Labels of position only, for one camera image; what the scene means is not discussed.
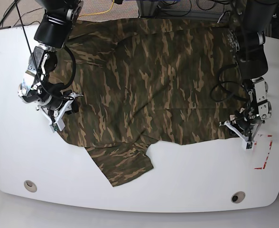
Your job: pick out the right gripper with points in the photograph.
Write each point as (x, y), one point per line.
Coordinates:
(54, 109)

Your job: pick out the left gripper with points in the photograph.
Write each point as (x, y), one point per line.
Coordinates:
(245, 126)

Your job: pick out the camouflage t-shirt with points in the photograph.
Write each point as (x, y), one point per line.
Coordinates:
(145, 81)

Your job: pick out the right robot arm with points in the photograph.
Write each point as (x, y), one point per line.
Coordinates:
(52, 34)

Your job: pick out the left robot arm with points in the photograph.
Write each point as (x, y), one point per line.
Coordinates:
(247, 39)

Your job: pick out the red tape marking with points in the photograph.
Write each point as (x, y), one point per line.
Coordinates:
(261, 151)

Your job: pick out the grey metal stand base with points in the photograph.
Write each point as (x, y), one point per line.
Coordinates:
(150, 9)

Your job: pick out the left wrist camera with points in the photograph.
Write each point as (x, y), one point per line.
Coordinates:
(248, 146)

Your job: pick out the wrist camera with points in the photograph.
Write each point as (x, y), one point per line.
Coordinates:
(248, 146)
(57, 126)

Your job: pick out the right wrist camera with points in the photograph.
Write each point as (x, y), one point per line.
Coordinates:
(57, 126)

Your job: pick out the right table cable grommet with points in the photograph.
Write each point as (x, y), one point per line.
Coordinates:
(238, 197)

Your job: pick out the table cable grommet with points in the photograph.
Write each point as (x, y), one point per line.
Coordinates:
(238, 197)
(30, 186)

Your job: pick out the left table cable grommet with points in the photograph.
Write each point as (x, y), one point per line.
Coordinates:
(30, 186)

